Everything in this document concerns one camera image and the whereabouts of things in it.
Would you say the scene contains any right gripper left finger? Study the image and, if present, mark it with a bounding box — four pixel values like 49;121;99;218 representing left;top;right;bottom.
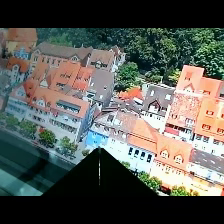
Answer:
42;147;100;197

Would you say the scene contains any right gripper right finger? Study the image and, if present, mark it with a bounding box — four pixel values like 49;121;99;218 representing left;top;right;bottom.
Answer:
99;147;158;197

